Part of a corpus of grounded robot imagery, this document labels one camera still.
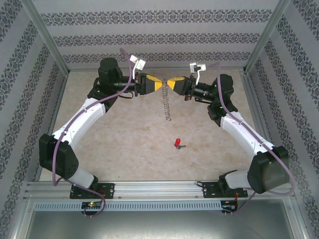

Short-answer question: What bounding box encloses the metal disc with key rings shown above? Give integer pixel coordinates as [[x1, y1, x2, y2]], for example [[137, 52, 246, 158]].
[[161, 78, 172, 122]]

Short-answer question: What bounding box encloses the small circuit board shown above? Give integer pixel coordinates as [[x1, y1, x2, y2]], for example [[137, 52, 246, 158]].
[[81, 201, 104, 210], [221, 200, 239, 211]]

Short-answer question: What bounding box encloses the grey metal sheet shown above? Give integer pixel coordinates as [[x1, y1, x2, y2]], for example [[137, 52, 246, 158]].
[[23, 211, 305, 239]]

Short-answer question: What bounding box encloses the aluminium frame bar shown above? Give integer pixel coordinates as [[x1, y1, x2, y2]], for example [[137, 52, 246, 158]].
[[34, 72, 69, 181], [67, 65, 246, 72], [239, 69, 285, 180]]

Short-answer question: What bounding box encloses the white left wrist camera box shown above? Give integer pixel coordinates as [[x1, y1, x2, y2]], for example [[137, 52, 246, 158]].
[[129, 54, 147, 78]]

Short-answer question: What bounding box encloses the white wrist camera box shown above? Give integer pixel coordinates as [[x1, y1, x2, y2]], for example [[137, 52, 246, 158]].
[[189, 62, 207, 85], [129, 54, 147, 78]]

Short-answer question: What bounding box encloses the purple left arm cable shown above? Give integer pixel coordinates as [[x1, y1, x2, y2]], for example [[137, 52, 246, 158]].
[[52, 48, 137, 218]]

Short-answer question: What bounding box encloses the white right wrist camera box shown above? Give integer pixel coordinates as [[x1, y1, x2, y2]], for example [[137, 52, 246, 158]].
[[189, 62, 207, 85]]

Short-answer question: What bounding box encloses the aluminium frame post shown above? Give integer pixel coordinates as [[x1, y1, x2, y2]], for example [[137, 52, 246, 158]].
[[243, 0, 292, 74], [19, 0, 70, 74]]

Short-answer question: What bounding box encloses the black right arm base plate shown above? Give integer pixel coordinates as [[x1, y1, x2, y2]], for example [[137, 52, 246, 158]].
[[201, 181, 249, 199]]

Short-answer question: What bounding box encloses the aluminium mounting rail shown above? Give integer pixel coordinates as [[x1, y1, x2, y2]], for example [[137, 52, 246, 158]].
[[24, 180, 292, 200]]

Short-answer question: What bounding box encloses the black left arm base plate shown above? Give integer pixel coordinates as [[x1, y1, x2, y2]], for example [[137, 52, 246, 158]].
[[69, 183, 115, 200]]

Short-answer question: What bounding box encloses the grey slotted cable duct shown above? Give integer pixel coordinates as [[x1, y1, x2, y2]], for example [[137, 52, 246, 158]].
[[33, 201, 222, 212]]

